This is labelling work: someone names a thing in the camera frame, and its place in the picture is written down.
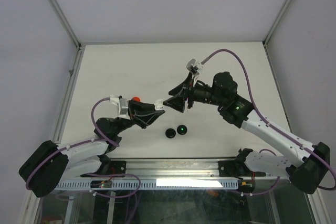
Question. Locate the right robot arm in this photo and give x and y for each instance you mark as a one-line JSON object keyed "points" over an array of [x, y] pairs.
{"points": [[301, 162]]}

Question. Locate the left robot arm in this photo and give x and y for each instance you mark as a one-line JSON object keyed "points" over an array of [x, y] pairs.
{"points": [[107, 131]]}

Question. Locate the aluminium mounting rail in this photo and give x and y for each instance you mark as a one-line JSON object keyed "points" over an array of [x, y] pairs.
{"points": [[168, 169]]}

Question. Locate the orange earbud case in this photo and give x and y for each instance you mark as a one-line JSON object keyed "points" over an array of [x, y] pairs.
{"points": [[136, 99]]}

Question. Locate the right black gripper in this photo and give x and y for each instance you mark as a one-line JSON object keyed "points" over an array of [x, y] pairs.
{"points": [[177, 101]]}

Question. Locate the white slotted cable duct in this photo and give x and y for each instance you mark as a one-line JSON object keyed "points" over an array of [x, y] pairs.
{"points": [[147, 184]]}

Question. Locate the left aluminium frame post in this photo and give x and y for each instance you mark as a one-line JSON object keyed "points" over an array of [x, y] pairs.
{"points": [[64, 22]]}

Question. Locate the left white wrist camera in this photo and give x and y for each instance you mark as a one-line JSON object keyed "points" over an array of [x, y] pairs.
{"points": [[122, 106]]}

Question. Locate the right aluminium frame post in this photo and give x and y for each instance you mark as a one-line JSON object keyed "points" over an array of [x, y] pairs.
{"points": [[275, 24]]}

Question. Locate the white earbud case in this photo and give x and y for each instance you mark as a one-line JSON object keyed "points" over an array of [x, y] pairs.
{"points": [[158, 105]]}

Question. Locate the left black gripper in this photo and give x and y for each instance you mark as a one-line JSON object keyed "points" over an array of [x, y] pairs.
{"points": [[139, 106]]}

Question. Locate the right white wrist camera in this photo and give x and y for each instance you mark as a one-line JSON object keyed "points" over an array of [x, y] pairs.
{"points": [[195, 68]]}

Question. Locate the black earbud case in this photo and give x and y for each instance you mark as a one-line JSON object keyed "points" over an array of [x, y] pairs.
{"points": [[181, 129], [170, 133]]}

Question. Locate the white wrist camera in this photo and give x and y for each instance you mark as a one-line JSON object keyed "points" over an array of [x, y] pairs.
{"points": [[122, 106], [195, 68]]}

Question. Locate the aluminium frame post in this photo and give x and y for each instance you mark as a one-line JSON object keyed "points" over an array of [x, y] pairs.
{"points": [[275, 24], [64, 22]]}

